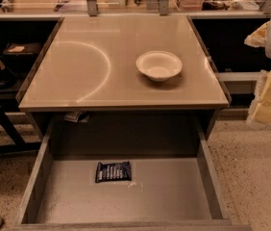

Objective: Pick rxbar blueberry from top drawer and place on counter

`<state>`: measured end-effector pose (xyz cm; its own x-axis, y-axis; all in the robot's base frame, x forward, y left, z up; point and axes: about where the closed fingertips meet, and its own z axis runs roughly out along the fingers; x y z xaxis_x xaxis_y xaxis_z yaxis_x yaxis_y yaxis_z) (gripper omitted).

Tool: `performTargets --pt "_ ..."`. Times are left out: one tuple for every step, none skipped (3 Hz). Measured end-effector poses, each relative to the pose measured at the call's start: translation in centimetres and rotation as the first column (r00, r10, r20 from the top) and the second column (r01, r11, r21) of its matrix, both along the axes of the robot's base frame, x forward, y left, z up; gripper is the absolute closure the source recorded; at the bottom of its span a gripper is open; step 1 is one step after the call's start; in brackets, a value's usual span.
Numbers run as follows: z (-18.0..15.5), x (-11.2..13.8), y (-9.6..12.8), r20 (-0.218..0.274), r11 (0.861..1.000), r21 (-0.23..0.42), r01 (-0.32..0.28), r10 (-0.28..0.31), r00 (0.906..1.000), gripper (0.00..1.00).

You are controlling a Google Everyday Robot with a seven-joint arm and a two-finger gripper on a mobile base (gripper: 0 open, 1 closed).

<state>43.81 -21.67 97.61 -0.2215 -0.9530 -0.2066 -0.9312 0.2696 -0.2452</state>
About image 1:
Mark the open grey drawer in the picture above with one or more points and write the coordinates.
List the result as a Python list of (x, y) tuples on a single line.
[(174, 186)]

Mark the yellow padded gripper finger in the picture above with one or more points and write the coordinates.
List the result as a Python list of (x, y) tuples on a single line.
[(260, 108), (257, 38)]

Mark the beige top counter cabinet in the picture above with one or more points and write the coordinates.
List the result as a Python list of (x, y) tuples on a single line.
[(91, 65)]

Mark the white paper bowl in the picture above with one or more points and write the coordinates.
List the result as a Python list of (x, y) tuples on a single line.
[(159, 66)]

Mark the dark box with label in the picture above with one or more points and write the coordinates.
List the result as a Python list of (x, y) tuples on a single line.
[(22, 50)]

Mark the dark blue rxbar wrapper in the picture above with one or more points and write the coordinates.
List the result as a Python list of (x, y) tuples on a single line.
[(113, 172)]

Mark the crumpled wrapper under counter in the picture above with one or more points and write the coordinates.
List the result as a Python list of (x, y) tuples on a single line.
[(77, 117)]

